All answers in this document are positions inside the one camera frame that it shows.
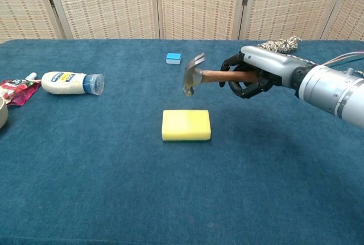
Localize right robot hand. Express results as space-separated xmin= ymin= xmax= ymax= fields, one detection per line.
xmin=218 ymin=45 xmax=309 ymax=100

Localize yellow sponge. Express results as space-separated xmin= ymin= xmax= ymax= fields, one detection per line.
xmin=162 ymin=109 xmax=212 ymax=143

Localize wooden handle claw hammer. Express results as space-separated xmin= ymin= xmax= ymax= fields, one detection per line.
xmin=182 ymin=52 xmax=259 ymax=97

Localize white mayonnaise bottle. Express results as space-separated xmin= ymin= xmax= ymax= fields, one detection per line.
xmin=41 ymin=71 xmax=105 ymax=95

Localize coloured wrist wires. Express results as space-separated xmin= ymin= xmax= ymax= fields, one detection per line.
xmin=322 ymin=51 xmax=364 ymax=67

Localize blue carpet table cover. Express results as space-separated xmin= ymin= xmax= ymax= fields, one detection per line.
xmin=0 ymin=39 xmax=364 ymax=245

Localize red spouted food pouch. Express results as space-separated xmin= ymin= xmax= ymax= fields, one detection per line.
xmin=0 ymin=72 xmax=42 ymax=107

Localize beige braided rope bundle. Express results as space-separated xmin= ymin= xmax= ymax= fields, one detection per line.
xmin=257 ymin=35 xmax=318 ymax=65

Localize beige bowl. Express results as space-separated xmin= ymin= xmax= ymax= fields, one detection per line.
xmin=0 ymin=96 xmax=9 ymax=130

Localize small blue cube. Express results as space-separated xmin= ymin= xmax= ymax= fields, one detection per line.
xmin=166 ymin=52 xmax=182 ymax=65

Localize woven folding screen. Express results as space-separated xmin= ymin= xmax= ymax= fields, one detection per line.
xmin=0 ymin=0 xmax=364 ymax=44

